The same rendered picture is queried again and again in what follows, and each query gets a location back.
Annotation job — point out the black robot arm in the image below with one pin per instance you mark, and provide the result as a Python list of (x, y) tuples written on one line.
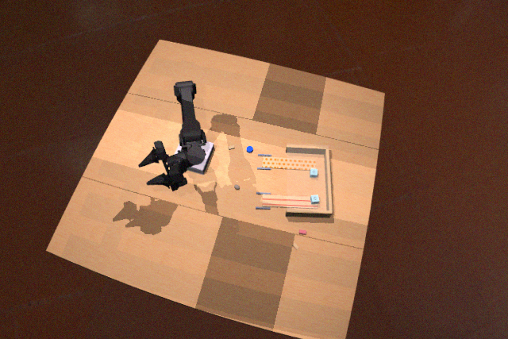
[(191, 135)]

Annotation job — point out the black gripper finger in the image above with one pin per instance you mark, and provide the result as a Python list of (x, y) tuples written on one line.
[(159, 180), (150, 159)]

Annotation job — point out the tan strip with orange polka dots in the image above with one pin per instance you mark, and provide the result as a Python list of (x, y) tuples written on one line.
[(274, 162)]

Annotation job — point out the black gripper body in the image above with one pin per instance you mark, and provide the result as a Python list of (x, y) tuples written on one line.
[(165, 158)]

